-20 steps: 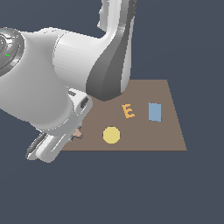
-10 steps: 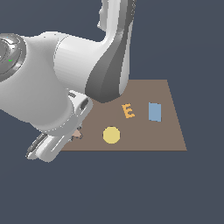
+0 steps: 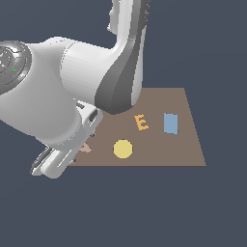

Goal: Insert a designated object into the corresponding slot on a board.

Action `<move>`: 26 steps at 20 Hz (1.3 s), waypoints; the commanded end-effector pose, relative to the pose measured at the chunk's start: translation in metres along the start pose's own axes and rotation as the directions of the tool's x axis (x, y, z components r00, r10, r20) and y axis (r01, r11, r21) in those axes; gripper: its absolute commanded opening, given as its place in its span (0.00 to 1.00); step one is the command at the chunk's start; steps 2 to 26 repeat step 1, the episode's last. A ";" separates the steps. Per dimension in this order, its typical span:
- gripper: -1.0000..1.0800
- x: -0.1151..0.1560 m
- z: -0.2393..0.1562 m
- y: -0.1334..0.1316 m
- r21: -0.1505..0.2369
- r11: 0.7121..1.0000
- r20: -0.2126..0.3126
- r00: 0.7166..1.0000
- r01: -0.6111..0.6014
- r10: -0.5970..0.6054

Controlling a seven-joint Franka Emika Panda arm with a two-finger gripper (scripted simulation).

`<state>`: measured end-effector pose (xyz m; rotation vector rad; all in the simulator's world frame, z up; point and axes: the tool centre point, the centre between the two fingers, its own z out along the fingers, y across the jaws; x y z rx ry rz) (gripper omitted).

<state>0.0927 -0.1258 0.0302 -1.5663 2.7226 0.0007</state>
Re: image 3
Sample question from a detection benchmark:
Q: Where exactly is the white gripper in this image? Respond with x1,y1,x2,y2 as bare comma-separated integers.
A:
30,102,104,179

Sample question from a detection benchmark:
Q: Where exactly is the brown board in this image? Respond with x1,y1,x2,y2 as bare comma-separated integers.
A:
68,87,207,167

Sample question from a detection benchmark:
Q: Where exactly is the tan triangular block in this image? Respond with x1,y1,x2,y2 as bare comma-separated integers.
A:
78,143,93,154

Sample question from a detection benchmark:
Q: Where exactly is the yellow round block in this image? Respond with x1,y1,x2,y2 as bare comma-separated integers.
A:
113,139,134,159

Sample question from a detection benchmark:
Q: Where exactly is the orange letter E block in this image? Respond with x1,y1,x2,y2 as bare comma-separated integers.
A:
133,114,150,131

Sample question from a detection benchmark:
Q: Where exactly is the blue rectangular block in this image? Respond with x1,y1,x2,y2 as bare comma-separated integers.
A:
163,112,178,135

